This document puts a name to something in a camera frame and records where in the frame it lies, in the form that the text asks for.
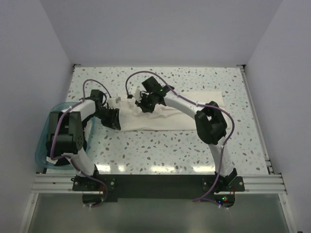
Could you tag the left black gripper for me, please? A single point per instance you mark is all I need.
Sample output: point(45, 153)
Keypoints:
point(113, 122)

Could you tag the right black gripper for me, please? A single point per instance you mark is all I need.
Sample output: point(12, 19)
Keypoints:
point(141, 104)

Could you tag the white t-shirt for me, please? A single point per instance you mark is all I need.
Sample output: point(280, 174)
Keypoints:
point(177, 116)

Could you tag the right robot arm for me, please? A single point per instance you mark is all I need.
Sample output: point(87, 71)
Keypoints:
point(210, 123)

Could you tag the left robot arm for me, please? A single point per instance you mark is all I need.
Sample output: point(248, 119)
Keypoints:
point(85, 109)

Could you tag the black clothes in basket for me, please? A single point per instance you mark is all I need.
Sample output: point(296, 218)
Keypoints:
point(60, 160)

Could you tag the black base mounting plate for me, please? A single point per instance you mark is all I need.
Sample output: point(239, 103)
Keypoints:
point(111, 188)

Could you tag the blue plastic basket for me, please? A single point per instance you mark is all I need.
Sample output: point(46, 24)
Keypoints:
point(42, 154)

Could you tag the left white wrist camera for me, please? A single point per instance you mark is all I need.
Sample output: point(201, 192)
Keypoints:
point(113, 102)

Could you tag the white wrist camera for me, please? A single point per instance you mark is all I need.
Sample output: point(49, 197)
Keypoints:
point(113, 102)
point(135, 95)

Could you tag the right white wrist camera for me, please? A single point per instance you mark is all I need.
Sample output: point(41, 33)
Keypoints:
point(135, 95)

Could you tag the aluminium frame rail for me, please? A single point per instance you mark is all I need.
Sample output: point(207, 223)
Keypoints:
point(254, 184)

